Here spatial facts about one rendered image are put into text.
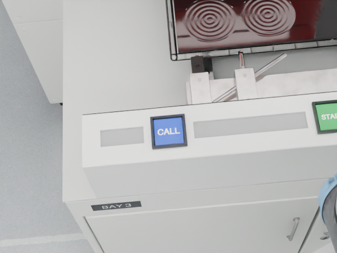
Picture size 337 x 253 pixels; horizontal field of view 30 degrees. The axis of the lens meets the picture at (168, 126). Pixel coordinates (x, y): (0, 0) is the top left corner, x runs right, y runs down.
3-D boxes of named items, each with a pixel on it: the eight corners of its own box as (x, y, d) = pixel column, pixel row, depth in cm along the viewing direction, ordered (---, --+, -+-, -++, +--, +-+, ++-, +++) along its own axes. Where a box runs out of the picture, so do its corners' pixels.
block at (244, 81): (233, 77, 113) (234, 68, 111) (252, 75, 113) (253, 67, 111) (238, 116, 110) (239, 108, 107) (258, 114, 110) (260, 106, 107)
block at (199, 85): (189, 81, 113) (188, 73, 111) (208, 80, 113) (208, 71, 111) (193, 120, 110) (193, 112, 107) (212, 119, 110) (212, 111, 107)
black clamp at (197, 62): (190, 62, 115) (190, 55, 113) (202, 61, 115) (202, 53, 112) (192, 79, 113) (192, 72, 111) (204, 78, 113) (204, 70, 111)
